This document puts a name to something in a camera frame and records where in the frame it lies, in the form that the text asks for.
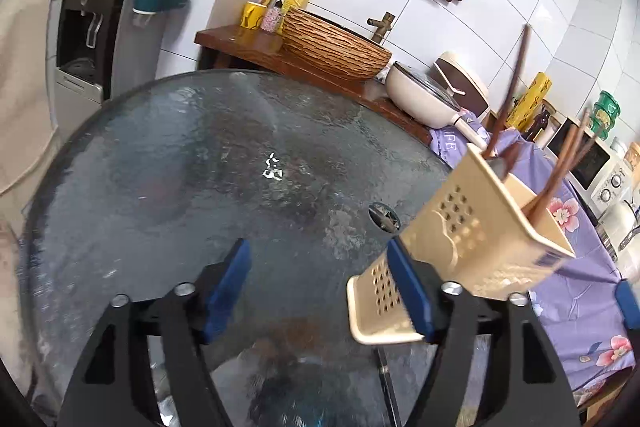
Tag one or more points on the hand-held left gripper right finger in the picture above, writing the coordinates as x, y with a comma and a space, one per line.
410, 292

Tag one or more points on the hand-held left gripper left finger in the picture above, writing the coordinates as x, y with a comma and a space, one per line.
227, 292

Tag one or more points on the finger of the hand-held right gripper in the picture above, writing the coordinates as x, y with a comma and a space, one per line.
629, 307

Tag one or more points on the beige perforated utensil basket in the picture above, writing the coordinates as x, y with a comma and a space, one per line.
465, 227

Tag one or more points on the brown wooden chopstick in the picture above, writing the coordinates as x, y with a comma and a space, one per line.
557, 167
512, 82

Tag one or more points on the purple floral cloth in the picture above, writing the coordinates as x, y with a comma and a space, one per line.
585, 307

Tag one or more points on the white kettle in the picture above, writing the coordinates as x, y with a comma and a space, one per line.
622, 227

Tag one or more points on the white microwave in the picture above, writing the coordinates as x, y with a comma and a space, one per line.
600, 167

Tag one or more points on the stack of green cans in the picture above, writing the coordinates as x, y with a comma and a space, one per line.
605, 114

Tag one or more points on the cream frying pan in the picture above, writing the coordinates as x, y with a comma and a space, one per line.
415, 94

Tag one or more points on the brown bottle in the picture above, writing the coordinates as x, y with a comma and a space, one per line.
539, 122

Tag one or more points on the brown and white pot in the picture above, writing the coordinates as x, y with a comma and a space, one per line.
467, 79

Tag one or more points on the yellow box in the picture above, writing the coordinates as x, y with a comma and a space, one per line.
530, 102

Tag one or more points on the wooden counter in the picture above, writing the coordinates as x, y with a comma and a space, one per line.
240, 44

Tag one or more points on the woven pattern basin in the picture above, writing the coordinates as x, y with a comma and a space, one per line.
330, 47

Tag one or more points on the bronze faucet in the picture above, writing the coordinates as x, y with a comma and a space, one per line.
382, 27

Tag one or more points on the yellow cup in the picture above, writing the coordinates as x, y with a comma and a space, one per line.
254, 16

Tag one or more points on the grey water dispenser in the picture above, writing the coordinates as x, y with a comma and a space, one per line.
115, 32

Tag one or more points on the beige cloth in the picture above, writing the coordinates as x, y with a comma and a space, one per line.
25, 82

